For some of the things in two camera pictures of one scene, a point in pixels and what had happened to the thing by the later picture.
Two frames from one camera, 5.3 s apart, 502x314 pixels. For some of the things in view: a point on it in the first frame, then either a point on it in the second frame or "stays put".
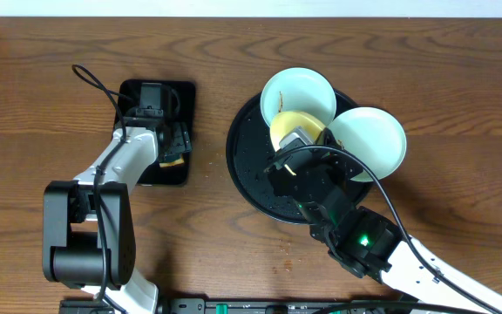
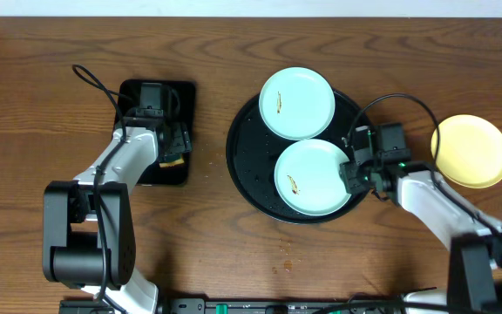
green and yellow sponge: x=177 y=161 stays put
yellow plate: x=283 y=125 -> x=474 y=150
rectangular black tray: x=178 y=97 stays put
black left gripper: x=177 y=142 stays put
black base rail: x=243 y=306 stays put
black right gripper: x=335 y=160 -> x=348 y=176
